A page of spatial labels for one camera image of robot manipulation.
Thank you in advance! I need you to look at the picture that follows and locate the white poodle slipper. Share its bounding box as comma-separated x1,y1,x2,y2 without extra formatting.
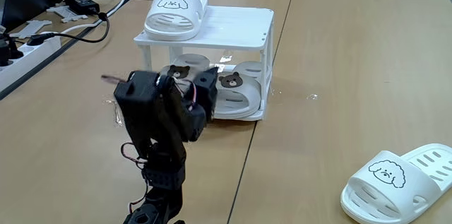
340,142,452,224
143,0,209,42

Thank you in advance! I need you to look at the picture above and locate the white two-shelf shoe rack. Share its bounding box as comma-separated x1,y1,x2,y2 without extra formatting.
133,4,275,122

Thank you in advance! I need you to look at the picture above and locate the white plastic bracket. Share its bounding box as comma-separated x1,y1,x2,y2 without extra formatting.
45,4,89,24
9,19,53,40

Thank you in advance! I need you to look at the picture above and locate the grey bear slipper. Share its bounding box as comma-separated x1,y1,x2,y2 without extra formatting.
160,53,212,83
211,60,263,119

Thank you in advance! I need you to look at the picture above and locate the clear tape strip marker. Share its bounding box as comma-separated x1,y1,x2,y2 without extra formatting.
105,98,124,128

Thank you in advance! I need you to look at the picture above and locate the black plug with cable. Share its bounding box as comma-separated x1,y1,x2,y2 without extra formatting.
26,11,111,47

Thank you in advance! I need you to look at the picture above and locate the black power adapter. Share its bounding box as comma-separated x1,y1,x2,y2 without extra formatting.
64,0,101,16

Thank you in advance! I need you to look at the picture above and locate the white power strip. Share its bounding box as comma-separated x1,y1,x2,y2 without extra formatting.
0,34,63,93

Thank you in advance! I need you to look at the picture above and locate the white cable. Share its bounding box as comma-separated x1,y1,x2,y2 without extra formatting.
40,0,167,37

